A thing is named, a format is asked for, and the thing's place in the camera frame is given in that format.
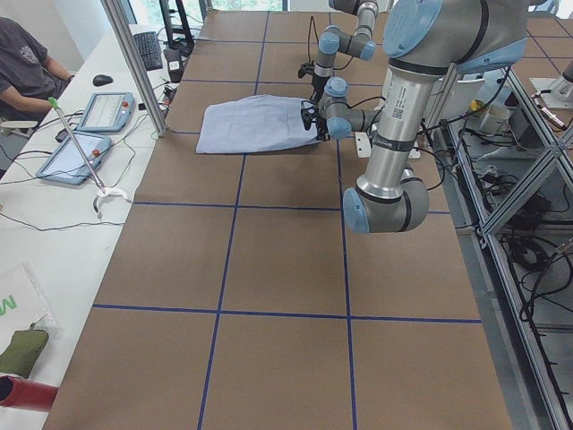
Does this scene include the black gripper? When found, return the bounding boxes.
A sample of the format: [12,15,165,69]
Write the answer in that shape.
[298,63,331,97]
[300,100,330,140]

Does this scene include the near teach pendant tablet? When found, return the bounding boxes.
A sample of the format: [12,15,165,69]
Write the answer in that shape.
[36,132,112,185]

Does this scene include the seated person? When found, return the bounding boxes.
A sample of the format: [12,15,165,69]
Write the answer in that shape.
[1,17,75,122]

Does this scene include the light blue striped shirt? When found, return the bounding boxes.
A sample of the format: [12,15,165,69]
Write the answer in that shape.
[196,95,318,154]

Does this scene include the black computer mouse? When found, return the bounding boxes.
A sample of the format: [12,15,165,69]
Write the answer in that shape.
[92,74,114,87]

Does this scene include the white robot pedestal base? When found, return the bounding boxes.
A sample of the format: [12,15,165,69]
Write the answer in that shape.
[353,130,423,159]

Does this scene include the aluminium frame post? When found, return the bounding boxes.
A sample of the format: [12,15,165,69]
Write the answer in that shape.
[100,0,167,138]

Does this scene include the red cylinder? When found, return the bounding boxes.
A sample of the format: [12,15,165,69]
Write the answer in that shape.
[1,375,58,412]

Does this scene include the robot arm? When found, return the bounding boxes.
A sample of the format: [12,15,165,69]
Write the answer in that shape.
[297,0,380,103]
[299,0,531,233]

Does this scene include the reacher grabber stick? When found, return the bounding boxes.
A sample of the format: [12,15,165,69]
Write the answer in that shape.
[48,97,132,219]

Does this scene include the clear plastic bag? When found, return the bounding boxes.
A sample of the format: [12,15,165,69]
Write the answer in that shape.
[0,264,61,352]

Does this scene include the green fabric pouch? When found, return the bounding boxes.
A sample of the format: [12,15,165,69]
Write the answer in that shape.
[1,325,49,378]

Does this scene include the far teach pendant tablet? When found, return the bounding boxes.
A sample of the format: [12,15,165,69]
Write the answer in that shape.
[77,92,134,133]

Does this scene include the black keyboard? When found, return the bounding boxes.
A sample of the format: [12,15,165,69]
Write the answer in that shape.
[133,31,163,71]

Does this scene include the teach pendant tablet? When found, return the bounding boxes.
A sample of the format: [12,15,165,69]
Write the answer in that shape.
[77,92,134,133]
[36,132,112,185]

